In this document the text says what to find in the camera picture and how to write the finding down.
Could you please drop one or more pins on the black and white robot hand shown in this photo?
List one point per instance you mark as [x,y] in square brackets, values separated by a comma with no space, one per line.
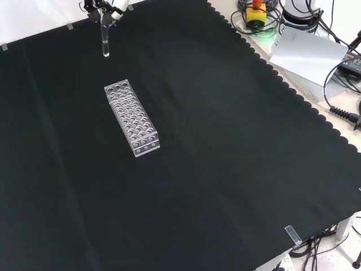
[118,7]

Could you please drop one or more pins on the clear glass test tube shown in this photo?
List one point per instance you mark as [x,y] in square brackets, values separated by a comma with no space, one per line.
[105,42]

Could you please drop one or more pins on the clear acrylic test tube rack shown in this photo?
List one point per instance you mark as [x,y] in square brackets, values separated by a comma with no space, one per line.
[131,118]

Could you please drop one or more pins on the yellow stop button box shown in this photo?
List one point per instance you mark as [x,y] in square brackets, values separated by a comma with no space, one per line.
[256,14]

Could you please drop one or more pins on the black bench cloth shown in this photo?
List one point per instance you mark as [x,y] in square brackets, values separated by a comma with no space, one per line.
[180,169]

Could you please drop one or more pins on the pale board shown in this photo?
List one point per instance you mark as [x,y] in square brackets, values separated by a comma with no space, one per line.
[307,53]

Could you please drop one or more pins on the black power adapter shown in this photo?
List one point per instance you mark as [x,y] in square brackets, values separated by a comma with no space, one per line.
[351,63]

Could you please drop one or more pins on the black tripod leg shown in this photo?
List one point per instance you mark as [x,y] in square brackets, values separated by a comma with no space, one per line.
[356,42]

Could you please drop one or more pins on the white power strip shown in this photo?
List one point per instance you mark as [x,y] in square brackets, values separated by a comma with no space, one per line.
[283,262]

